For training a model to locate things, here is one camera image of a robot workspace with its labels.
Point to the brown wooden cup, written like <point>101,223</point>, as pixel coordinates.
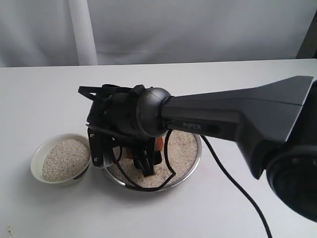
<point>158,147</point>

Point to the white ceramic bowl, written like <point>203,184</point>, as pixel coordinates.
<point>40,154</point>

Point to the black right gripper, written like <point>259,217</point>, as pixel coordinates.
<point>124,113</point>

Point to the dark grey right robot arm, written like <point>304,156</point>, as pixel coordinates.
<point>274,126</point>

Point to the white rice grains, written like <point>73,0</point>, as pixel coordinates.
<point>65,160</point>

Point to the white backdrop curtain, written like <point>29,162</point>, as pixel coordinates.
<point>105,32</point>

